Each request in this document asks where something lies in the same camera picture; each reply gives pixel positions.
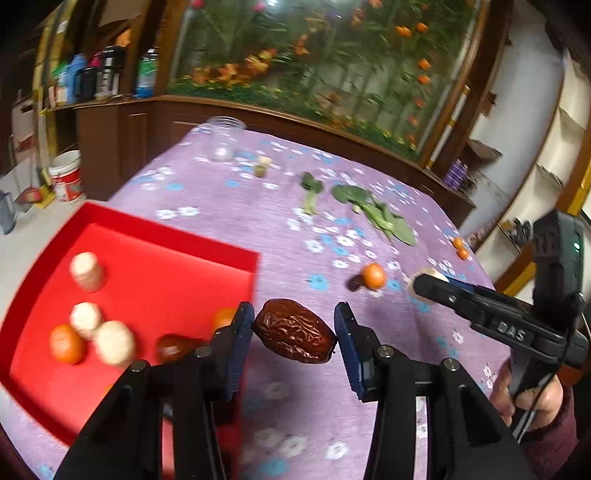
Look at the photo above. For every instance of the white red plastic bucket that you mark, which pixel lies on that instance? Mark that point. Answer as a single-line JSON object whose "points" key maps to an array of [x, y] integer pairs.
{"points": [[65, 174]]}

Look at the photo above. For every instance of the blue jug on shelf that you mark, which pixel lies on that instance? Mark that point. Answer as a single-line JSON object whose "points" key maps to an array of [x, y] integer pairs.
{"points": [[73, 77]]}

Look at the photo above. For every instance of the dark date in tray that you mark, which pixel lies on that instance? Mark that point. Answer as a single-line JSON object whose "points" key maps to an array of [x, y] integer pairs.
{"points": [[172, 347]]}

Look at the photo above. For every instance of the red tray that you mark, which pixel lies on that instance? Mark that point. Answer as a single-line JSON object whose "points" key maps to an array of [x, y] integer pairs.
{"points": [[157, 280]]}

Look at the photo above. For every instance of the large brown date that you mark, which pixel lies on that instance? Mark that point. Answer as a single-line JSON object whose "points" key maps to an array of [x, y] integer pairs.
{"points": [[294, 332]]}

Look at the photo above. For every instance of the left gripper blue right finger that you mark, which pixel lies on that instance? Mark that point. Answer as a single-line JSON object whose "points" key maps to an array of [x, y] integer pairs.
{"points": [[357, 344]]}

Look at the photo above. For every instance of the small dark date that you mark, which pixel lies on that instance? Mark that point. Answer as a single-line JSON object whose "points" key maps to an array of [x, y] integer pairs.
{"points": [[355, 282]]}

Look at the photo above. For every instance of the flower mural panel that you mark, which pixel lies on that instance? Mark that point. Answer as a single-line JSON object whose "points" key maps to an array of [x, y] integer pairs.
{"points": [[380, 70]]}

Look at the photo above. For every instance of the black thermos on shelf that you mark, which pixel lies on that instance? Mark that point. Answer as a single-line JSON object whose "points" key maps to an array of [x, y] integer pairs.
{"points": [[112, 60]]}

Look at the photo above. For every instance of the small green vegetable sprig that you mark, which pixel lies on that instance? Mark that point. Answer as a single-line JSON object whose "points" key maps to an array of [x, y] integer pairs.
{"points": [[312, 187]]}

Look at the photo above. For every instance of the large green leafy vegetable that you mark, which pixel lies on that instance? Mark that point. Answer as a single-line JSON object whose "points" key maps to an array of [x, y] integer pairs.
{"points": [[379, 214]]}

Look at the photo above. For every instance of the purple floral tablecloth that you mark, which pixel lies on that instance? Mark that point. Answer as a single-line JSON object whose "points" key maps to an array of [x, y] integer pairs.
{"points": [[309, 258]]}

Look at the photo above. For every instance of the broom with dustpan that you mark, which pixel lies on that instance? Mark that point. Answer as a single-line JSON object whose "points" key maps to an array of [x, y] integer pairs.
{"points": [[32, 183]]}

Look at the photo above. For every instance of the orange mandarin back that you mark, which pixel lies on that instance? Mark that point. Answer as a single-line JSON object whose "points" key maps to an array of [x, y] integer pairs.
{"points": [[374, 276]]}

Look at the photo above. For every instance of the right hand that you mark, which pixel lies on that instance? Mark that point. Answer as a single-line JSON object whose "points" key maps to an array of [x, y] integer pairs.
{"points": [[546, 403]]}

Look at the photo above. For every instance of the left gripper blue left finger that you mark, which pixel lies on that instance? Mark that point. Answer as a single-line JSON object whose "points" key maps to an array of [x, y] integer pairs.
{"points": [[230, 345]]}

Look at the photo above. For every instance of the two small oranges far edge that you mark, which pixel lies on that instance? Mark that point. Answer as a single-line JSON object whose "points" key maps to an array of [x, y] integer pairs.
{"points": [[461, 248]]}

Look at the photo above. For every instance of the pale corn chunk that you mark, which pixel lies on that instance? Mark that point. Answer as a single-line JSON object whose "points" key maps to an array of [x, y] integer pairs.
{"points": [[420, 285]]}

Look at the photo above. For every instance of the clear plastic jar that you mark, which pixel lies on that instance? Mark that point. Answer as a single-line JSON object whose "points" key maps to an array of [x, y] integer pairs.
{"points": [[223, 135]]}

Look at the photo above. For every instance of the green plastic bottle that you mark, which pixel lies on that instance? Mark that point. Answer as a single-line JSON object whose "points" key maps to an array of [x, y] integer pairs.
{"points": [[146, 74]]}

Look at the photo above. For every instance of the small pale food bits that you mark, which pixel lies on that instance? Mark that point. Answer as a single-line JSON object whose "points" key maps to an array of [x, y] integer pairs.
{"points": [[262, 165]]}

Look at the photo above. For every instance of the small corn piece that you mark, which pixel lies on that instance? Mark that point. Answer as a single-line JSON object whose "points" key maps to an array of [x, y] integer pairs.
{"points": [[86, 271]]}

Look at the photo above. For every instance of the orange mandarin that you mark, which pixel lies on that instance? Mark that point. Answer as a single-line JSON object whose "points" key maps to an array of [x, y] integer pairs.
{"points": [[222, 318], [374, 276], [66, 345]]}

